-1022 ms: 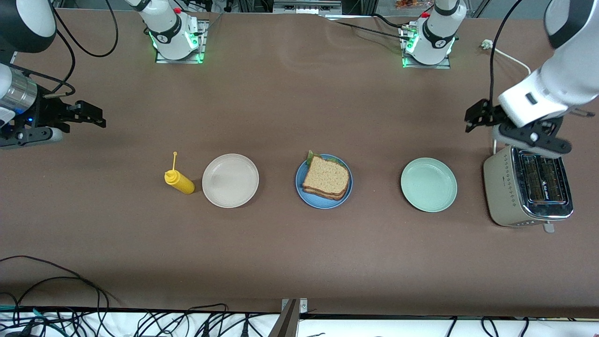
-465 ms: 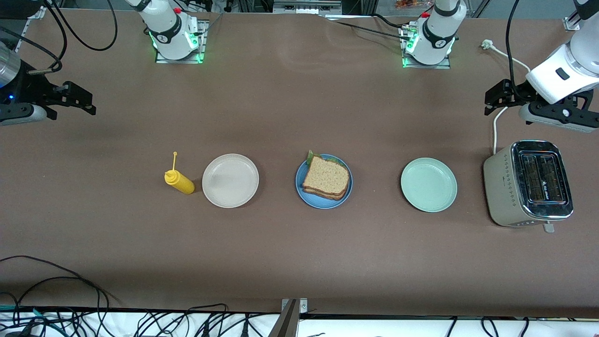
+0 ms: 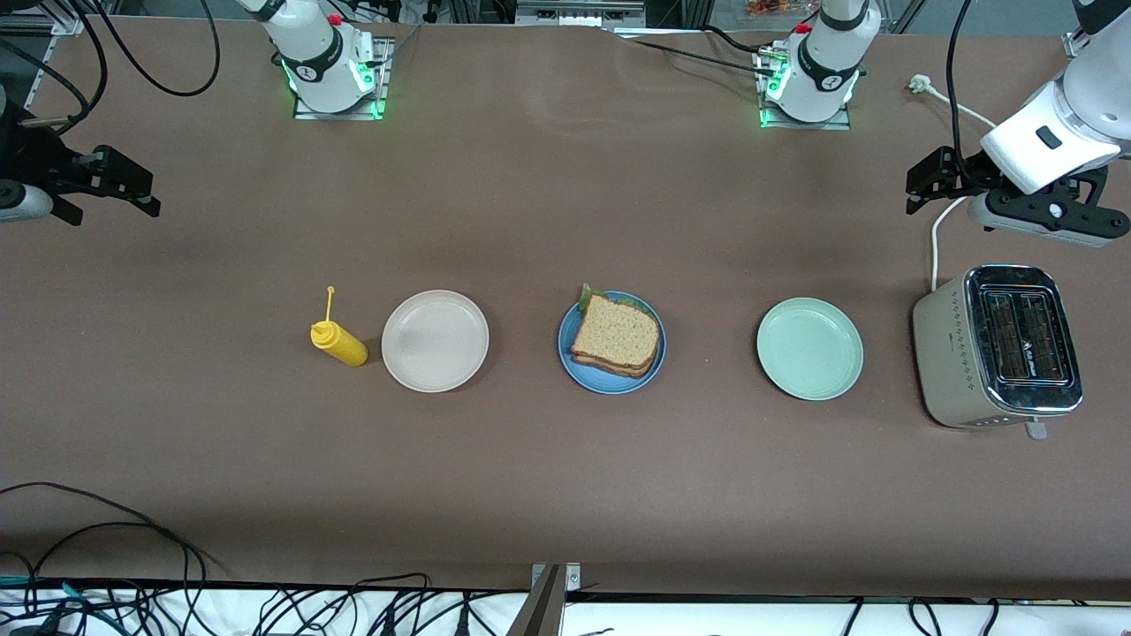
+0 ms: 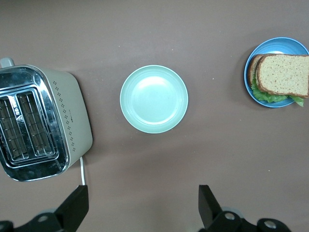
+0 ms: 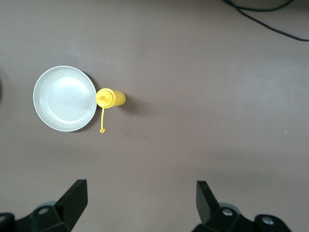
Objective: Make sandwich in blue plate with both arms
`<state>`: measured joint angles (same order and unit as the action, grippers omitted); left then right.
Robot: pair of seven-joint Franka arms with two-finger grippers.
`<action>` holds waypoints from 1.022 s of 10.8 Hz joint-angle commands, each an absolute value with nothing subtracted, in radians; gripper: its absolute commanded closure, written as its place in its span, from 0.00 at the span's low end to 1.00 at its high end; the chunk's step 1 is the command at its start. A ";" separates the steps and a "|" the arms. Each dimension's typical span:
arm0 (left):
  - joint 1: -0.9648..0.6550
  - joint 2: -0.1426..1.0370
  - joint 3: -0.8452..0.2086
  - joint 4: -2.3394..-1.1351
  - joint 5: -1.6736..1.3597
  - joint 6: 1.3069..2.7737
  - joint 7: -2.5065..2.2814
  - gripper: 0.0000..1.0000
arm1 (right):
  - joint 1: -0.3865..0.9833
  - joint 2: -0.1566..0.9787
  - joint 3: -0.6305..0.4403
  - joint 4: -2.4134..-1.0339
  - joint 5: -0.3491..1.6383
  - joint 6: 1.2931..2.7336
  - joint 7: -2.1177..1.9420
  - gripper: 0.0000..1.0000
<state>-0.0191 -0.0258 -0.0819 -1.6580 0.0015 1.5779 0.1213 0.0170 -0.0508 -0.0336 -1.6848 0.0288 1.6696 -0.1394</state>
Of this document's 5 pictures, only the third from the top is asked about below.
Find yellow mustard squeeze bottle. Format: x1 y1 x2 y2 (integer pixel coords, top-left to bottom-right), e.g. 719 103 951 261
309 285 369 367

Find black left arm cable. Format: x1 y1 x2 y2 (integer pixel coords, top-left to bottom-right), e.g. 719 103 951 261
945 0 986 186

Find mint green round plate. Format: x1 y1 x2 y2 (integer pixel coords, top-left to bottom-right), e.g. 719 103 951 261
756 297 864 402

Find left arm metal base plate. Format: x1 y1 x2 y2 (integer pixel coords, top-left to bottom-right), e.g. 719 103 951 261
758 49 852 132

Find beige and chrome toaster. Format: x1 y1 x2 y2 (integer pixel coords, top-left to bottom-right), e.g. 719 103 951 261
912 263 1085 441

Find brown toast bread slice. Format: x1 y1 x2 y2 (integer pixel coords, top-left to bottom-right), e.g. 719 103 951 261
571 349 658 379
571 294 663 367

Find tangled black cables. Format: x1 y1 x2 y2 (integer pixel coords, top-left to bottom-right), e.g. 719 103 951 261
0 481 531 636

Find metal table edge bracket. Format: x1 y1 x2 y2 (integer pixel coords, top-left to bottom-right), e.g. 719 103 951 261
506 562 582 636

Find aluminium frame bar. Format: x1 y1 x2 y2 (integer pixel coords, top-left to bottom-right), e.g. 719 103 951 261
515 0 646 27

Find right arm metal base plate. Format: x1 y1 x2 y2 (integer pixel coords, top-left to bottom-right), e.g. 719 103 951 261
292 37 391 121

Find white toaster power cable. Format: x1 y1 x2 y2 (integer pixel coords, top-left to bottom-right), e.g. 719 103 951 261
909 74 999 292

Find blue round plate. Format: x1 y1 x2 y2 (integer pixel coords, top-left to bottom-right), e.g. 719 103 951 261
558 291 667 396

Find beige round plate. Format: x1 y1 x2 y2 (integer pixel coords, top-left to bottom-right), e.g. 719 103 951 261
381 290 490 394

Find green lettuce leaf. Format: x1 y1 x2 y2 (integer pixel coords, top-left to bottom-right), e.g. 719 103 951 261
578 283 659 321

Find aluminium frame corner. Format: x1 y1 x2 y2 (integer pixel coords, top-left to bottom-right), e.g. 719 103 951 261
0 7 86 38

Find black cable on table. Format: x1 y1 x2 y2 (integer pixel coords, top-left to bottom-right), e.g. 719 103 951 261
610 31 780 80

